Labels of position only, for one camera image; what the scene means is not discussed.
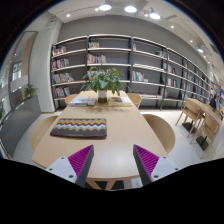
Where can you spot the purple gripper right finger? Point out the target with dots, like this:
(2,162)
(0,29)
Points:
(152,167)

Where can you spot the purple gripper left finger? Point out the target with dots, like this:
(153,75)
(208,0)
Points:
(74,168)

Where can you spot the zigzag patterned folded towel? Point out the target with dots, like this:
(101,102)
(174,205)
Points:
(80,128)

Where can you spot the wooden chair near right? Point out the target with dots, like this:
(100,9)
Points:
(163,131)

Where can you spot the wooden chair near left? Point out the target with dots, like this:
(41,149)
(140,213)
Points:
(40,130)

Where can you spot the wooden chair right foreground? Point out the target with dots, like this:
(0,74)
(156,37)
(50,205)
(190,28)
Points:
(210,149)

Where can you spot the wooden chair far right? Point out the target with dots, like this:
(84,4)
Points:
(135,98)

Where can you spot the wooden chair far left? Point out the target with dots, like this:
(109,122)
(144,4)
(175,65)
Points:
(69,98)

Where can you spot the wooden chair at side table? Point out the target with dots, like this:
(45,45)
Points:
(194,113)

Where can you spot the stack of books right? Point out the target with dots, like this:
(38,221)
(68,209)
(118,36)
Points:
(119,101)

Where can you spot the wooden side table right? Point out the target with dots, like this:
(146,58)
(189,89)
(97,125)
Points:
(210,111)

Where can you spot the potted green plant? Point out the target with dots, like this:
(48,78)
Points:
(100,81)

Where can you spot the small plant by window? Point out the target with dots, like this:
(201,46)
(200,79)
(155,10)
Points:
(29,91)

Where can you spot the large dark bookshelf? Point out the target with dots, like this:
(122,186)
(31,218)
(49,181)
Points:
(163,77)

